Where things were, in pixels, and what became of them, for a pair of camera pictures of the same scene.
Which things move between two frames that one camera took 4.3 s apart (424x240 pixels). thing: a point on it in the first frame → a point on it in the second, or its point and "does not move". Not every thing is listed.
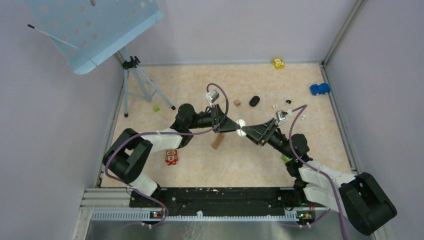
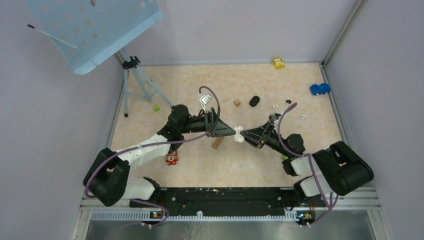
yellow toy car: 278,63 does not move
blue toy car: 321,88 does not move
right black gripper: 257,132 does not move
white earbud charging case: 241,123 → 238,137
